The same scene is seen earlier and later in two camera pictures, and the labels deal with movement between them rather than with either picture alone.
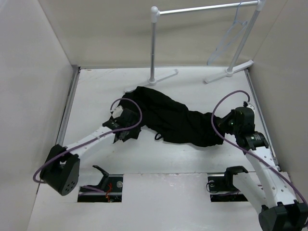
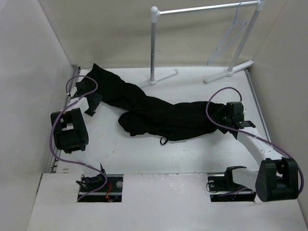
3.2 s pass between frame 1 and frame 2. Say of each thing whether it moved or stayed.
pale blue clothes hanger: stayed
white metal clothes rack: stayed
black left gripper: moved
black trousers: moved
